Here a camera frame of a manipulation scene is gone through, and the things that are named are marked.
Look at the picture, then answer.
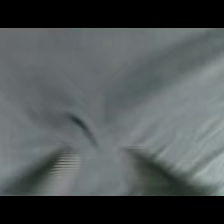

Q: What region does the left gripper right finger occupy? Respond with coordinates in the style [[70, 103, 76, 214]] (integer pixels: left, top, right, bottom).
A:
[[128, 146, 204, 197]]

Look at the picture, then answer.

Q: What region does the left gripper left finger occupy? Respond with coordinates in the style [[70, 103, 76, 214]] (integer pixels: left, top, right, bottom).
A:
[[7, 146, 81, 197]]

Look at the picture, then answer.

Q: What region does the grey garment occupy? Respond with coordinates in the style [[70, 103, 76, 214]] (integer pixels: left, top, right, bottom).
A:
[[0, 27, 224, 197]]

